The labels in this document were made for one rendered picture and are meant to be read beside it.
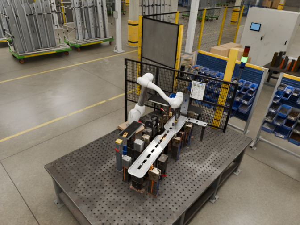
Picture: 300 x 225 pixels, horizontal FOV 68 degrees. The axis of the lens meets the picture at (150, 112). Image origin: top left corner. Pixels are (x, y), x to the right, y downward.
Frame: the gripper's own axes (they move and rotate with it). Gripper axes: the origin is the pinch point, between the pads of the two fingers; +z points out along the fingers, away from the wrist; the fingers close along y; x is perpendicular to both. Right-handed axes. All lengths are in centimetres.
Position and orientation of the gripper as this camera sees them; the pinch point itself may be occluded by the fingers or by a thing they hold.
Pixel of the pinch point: (176, 118)
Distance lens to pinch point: 320.6
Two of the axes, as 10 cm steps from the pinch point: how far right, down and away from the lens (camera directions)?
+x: 4.7, -4.5, 7.6
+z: -0.5, 8.5, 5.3
